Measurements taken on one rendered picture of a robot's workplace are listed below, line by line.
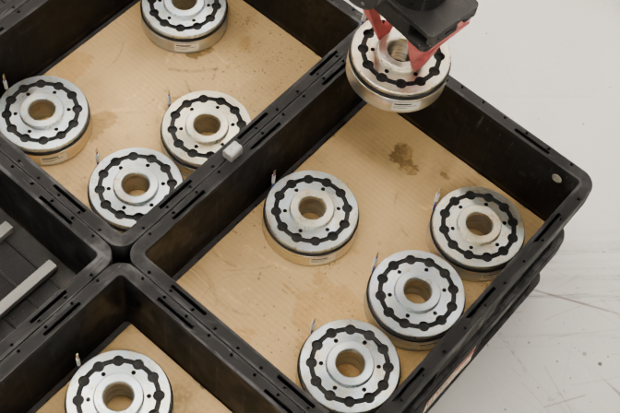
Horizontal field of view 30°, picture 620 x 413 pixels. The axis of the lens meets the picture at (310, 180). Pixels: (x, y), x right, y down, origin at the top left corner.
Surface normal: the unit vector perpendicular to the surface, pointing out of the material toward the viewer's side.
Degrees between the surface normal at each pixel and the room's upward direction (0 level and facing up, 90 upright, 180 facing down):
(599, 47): 0
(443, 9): 1
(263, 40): 0
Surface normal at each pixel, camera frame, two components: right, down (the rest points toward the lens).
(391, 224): 0.07, -0.52
